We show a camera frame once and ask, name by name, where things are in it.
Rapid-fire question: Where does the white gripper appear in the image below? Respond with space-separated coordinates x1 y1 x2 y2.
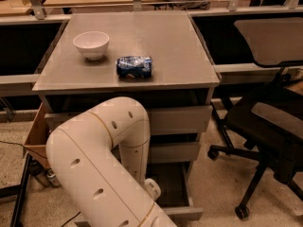
144 178 161 201

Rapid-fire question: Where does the black office chair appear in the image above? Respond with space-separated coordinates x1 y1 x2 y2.
207 17 303 219

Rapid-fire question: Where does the grey bottom drawer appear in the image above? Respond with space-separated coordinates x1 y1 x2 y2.
74 162 205 227

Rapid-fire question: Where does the grey drawer cabinet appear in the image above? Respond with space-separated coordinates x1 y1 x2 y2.
32 10 221 227

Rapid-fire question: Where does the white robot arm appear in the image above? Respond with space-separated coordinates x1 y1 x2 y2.
46 97 176 227

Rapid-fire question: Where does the cardboard box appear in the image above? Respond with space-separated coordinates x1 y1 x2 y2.
24 104 50 168

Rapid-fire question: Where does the white bowl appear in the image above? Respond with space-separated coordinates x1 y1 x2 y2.
73 31 110 61

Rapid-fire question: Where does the black cable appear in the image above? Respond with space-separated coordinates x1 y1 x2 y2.
0 139 81 227

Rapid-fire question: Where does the black metal stand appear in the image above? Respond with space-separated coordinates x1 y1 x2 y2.
0 153 32 227

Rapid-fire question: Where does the grey drawer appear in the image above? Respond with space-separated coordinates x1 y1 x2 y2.
145 142 200 164
53 97 210 139
74 162 205 227

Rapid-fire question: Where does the grey middle drawer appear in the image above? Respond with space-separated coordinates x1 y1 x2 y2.
145 142 200 164

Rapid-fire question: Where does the grey top drawer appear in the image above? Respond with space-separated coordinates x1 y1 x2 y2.
53 97 210 139

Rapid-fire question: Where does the blue crushed can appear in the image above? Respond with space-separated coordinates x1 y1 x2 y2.
116 56 152 79

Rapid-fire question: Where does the white bottle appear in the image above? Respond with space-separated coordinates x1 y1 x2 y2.
47 169 61 187

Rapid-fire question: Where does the dark bottle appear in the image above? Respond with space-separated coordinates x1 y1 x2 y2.
28 161 50 187

